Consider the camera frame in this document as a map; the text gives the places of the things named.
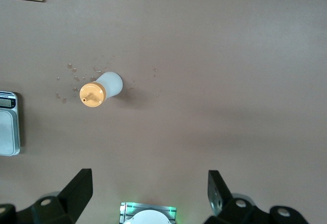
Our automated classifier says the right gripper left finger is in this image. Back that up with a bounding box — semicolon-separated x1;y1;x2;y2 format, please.
0;168;94;224

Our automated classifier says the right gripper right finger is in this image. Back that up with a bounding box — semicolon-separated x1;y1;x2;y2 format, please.
204;170;310;224

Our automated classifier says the sauce bottle with orange cap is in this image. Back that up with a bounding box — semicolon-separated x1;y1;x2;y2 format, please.
79;71;124;108

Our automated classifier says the silver digital kitchen scale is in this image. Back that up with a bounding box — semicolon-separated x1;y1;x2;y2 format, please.
0;90;21;156

